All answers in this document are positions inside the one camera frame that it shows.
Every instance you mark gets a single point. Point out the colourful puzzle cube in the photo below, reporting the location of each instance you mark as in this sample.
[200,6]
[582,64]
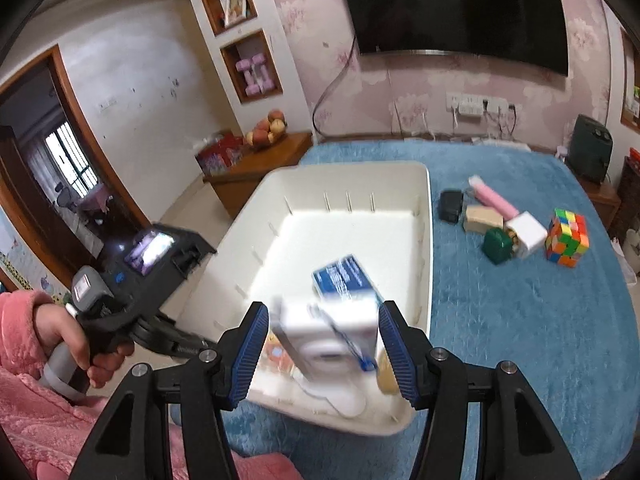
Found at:
[567,237]

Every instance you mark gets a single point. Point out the white wall shelf unit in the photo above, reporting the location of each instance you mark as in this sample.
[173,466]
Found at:
[272,20]

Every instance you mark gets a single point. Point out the picture book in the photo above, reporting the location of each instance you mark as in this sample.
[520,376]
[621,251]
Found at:
[235,7]

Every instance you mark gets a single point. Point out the wall poster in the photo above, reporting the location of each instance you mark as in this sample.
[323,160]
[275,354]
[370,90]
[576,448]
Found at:
[25,260]

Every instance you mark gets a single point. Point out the green charger plug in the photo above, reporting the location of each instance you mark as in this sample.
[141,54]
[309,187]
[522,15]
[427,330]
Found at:
[500,245]

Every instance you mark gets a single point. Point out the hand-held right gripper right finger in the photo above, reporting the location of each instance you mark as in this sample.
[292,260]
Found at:
[397,355]

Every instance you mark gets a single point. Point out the white plastic bag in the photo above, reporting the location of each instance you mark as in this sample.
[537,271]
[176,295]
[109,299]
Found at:
[627,257]

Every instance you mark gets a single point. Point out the wooden framed wall niche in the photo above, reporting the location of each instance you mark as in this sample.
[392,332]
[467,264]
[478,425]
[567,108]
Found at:
[631,85]

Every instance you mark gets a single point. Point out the white plastic tray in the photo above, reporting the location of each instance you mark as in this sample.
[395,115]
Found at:
[350,240]

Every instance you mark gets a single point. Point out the fruit stand with peaches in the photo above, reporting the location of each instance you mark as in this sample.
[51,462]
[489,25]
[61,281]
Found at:
[267,130]

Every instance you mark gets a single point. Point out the grey office chair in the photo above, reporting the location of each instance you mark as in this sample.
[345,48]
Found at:
[65,197]

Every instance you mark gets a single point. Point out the white extension strip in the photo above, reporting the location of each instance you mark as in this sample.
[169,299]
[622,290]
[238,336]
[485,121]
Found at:
[500,142]

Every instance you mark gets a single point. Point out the white boxed device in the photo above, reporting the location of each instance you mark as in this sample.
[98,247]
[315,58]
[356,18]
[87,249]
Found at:
[325,340]

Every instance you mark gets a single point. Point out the white power adapter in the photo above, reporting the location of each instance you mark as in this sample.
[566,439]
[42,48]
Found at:
[527,232]

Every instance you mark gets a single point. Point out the gold round compact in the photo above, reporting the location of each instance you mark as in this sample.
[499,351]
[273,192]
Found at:
[385,375]

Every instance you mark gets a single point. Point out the white wall socket panel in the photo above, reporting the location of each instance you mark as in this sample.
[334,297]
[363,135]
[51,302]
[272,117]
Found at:
[495,105]

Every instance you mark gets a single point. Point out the person's left hand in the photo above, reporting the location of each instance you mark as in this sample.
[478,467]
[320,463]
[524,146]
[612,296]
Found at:
[52,325]

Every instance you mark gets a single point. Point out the white power strip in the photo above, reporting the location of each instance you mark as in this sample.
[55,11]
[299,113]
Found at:
[470,108]

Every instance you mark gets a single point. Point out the pink fleece robe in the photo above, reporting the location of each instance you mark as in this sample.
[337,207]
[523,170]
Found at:
[40,425]

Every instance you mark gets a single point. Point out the black charger plug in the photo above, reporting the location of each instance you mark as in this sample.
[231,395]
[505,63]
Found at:
[450,205]

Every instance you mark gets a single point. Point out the barred window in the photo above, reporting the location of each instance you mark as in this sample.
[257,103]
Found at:
[70,160]

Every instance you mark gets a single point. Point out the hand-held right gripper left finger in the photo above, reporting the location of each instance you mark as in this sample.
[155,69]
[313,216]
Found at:
[250,350]

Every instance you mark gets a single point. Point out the dark green heater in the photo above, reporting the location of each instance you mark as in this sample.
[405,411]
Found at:
[590,147]

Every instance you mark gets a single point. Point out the beige plastic case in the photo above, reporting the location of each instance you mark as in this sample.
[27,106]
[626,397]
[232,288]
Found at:
[482,217]

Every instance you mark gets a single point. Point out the pink hair roller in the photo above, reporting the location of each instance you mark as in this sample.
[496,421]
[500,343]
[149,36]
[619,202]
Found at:
[492,200]

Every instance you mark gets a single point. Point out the red gift box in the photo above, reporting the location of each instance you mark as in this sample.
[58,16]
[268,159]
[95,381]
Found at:
[220,155]

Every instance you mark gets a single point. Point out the wooden cabinet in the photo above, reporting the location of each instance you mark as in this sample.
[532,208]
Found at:
[270,165]

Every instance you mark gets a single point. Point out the dark wicker basket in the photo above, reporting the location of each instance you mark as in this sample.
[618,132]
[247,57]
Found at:
[627,195]

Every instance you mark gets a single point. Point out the pink dumbbell pair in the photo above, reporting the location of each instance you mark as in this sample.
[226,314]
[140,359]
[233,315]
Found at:
[255,77]

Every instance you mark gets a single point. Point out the black wall television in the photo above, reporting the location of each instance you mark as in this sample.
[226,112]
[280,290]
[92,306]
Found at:
[450,5]

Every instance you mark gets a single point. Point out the wooden door frame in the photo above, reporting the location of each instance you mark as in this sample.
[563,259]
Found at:
[70,90]

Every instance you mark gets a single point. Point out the wooden side table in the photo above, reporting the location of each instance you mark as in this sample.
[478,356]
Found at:
[600,197]

